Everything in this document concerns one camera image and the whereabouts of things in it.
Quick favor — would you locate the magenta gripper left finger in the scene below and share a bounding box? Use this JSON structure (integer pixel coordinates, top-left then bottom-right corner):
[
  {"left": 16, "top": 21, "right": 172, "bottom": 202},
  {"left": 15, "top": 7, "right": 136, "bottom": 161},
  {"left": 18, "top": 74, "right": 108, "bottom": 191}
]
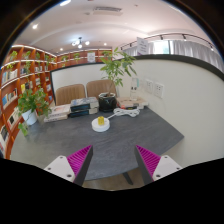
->
[{"left": 45, "top": 145, "right": 93, "bottom": 186}]

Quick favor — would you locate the small plant in white pot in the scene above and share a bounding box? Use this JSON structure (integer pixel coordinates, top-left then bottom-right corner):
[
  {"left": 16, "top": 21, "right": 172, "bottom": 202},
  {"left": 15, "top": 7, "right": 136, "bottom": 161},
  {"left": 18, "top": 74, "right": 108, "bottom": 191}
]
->
[{"left": 17, "top": 88, "right": 51, "bottom": 136}]

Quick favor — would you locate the ceiling chandelier lamp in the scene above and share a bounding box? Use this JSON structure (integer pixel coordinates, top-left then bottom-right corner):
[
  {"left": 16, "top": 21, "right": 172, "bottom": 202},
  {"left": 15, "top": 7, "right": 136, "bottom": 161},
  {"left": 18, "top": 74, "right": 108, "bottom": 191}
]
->
[{"left": 72, "top": 37, "right": 90, "bottom": 49}]

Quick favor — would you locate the white wall socket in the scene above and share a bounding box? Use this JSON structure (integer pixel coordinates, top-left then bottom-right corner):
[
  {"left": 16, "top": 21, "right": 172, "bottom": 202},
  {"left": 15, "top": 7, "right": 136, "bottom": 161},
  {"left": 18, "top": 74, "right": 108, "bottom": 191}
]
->
[
  {"left": 146, "top": 79, "right": 153, "bottom": 93},
  {"left": 154, "top": 83, "right": 164, "bottom": 98}
]

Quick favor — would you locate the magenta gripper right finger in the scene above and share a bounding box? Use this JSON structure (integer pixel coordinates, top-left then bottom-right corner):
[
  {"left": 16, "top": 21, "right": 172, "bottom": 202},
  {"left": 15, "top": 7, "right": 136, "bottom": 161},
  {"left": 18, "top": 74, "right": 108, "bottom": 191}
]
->
[{"left": 134, "top": 145, "right": 182, "bottom": 185}]

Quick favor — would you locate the white coiled charger cable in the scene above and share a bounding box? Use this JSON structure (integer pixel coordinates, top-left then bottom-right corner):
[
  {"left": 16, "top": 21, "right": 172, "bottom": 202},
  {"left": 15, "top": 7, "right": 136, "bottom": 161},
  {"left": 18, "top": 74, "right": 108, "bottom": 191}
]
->
[{"left": 107, "top": 106, "right": 141, "bottom": 121}]

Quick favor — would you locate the round white charger base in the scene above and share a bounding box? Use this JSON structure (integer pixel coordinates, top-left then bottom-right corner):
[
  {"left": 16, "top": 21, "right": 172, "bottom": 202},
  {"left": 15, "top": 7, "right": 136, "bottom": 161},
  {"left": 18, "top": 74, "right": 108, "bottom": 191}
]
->
[{"left": 91, "top": 116, "right": 110, "bottom": 132}]

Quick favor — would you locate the white hanging sign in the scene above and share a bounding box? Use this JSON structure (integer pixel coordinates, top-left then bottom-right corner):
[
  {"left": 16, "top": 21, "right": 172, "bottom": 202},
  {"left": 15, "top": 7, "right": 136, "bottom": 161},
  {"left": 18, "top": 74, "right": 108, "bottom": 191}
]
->
[{"left": 137, "top": 38, "right": 148, "bottom": 55}]

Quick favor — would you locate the yellow device on charger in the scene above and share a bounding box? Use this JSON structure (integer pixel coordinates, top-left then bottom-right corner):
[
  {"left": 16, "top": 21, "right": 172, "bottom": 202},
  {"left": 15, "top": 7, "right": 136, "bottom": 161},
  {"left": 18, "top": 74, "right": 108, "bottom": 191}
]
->
[{"left": 98, "top": 116, "right": 104, "bottom": 126}]

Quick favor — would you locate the left tan chair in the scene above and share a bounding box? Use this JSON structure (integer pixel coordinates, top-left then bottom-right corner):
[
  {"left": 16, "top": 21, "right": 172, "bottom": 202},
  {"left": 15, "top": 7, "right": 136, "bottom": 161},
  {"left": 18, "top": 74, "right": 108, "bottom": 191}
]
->
[{"left": 55, "top": 84, "right": 86, "bottom": 105}]

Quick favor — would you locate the orange wooden bookshelf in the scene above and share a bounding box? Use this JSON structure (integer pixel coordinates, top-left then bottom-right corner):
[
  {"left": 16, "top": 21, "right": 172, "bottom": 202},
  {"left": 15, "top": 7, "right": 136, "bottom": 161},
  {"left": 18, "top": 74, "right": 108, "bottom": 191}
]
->
[{"left": 0, "top": 45, "right": 104, "bottom": 159}]

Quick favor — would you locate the tall plant in black pot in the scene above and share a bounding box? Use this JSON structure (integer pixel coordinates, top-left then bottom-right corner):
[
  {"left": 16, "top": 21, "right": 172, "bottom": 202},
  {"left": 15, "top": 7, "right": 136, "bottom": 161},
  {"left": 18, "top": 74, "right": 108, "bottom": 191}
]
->
[{"left": 99, "top": 47, "right": 136, "bottom": 112}]

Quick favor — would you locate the stack of dark books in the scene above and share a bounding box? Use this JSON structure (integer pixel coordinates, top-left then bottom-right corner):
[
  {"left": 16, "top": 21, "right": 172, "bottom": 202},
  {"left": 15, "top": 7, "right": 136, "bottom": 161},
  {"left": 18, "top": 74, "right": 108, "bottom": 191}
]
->
[{"left": 69, "top": 97, "right": 99, "bottom": 117}]

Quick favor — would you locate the tan chair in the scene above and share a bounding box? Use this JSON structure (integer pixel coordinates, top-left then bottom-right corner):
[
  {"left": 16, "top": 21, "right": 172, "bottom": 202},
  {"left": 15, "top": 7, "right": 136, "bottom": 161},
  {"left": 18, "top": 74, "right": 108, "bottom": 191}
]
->
[
  {"left": 55, "top": 84, "right": 86, "bottom": 105},
  {"left": 86, "top": 79, "right": 117, "bottom": 97}
]

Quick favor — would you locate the stack of white books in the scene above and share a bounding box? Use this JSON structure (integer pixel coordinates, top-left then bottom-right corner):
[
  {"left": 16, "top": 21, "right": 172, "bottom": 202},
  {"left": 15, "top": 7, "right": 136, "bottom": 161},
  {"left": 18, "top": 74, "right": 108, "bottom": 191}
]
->
[{"left": 44, "top": 104, "right": 70, "bottom": 122}]

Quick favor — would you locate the orange box stack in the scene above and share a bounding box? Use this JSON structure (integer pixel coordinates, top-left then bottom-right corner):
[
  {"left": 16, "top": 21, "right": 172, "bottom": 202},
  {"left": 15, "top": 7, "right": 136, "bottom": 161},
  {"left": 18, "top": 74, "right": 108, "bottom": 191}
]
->
[{"left": 117, "top": 97, "right": 148, "bottom": 109}]

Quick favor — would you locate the right tan chair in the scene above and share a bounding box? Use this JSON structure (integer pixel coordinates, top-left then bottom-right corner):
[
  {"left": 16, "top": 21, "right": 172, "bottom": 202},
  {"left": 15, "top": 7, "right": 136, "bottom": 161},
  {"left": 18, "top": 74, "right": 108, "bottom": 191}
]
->
[{"left": 86, "top": 79, "right": 117, "bottom": 97}]

